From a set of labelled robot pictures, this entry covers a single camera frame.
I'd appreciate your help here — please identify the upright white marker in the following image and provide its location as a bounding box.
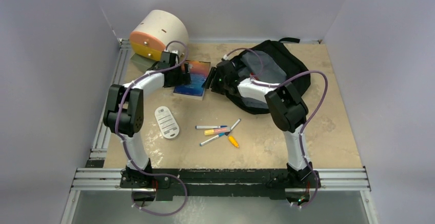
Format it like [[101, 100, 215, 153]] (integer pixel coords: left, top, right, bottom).
[[225, 118, 241, 136]]

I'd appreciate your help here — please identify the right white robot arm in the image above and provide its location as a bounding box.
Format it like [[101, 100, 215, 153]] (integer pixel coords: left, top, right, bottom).
[[202, 60, 318, 187]]

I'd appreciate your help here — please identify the white marker blue cap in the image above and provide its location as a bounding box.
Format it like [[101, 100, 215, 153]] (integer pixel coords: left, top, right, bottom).
[[195, 125, 227, 130]]

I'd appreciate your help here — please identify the cream round drawer cabinet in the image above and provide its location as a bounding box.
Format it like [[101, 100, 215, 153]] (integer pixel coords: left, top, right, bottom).
[[129, 10, 189, 73]]

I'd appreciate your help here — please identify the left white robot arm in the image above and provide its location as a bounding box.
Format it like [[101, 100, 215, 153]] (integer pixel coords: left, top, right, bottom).
[[103, 51, 190, 188]]

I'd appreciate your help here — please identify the white marker lying lower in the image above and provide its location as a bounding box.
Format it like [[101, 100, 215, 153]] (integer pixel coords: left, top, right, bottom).
[[200, 133, 225, 147]]

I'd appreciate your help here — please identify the white oval label card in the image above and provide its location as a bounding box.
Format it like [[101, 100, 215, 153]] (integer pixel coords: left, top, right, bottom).
[[154, 106, 180, 139]]

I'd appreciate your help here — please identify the black student backpack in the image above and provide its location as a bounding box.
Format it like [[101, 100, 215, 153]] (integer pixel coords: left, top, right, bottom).
[[224, 37, 311, 115]]

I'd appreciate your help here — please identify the yellow pink highlighter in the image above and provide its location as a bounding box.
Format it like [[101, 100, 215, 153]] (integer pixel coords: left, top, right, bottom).
[[204, 127, 231, 136]]

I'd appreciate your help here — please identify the blue orange book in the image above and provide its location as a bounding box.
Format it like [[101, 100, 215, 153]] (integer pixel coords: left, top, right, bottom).
[[173, 60, 211, 100]]

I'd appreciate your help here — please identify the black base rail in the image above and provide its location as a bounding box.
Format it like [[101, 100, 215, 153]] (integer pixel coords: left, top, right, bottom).
[[120, 167, 321, 202]]

